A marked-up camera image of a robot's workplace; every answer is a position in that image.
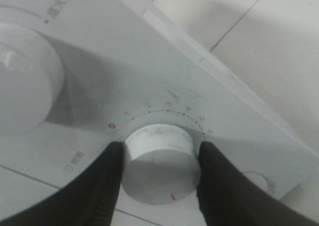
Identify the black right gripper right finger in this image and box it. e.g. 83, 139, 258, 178
196, 141, 318, 226

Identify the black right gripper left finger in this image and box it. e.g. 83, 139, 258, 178
0, 140, 126, 226

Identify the white microwave oven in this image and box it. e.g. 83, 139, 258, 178
0, 0, 319, 226

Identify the round white door button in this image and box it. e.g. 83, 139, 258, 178
243, 171, 274, 195

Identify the white microwave knob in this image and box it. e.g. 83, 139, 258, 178
122, 123, 201, 206
0, 23, 65, 136

